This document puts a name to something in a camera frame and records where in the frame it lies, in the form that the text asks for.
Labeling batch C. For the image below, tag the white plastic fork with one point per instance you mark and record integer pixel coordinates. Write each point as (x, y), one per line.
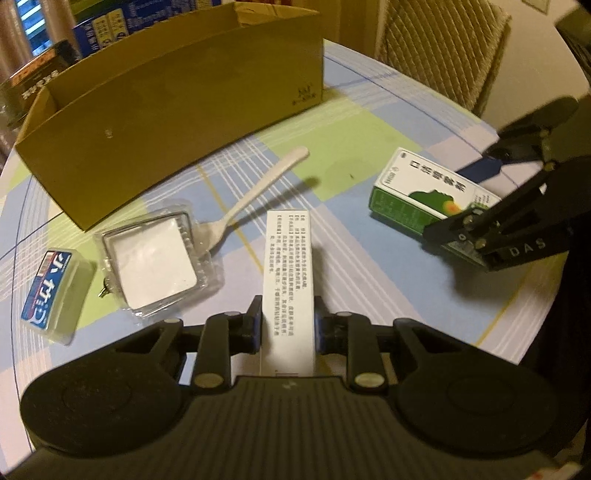
(207, 235)

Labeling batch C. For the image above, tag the blue milk carton case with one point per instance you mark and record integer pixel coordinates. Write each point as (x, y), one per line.
(101, 23)

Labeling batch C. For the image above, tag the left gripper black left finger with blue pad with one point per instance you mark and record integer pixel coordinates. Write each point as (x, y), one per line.
(221, 337)

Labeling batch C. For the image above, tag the white narrow text box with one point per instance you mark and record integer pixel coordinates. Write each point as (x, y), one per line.
(288, 339)

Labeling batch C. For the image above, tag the clear packaged white square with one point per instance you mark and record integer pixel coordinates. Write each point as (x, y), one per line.
(156, 264)

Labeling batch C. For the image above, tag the black Honglu food container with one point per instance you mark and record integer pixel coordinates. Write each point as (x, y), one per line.
(20, 90)

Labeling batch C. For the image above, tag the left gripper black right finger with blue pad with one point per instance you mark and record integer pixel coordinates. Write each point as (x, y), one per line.
(353, 336)

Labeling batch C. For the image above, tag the brown cardboard box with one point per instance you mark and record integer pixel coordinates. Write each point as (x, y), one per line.
(135, 113)

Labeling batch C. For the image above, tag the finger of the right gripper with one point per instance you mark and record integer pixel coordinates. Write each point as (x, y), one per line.
(524, 140)
(466, 226)

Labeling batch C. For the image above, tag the plaid tablecloth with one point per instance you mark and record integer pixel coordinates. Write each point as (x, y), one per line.
(361, 264)

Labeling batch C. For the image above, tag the pink shiny curtain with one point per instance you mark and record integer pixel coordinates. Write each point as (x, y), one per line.
(28, 28)

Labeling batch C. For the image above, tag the blue dental floss pick box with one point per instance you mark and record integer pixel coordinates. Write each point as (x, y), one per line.
(55, 298)

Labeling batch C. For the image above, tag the beige quilted chair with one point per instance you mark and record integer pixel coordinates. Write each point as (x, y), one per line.
(453, 47)

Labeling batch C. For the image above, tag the white green medicine box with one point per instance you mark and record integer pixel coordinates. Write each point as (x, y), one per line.
(414, 192)

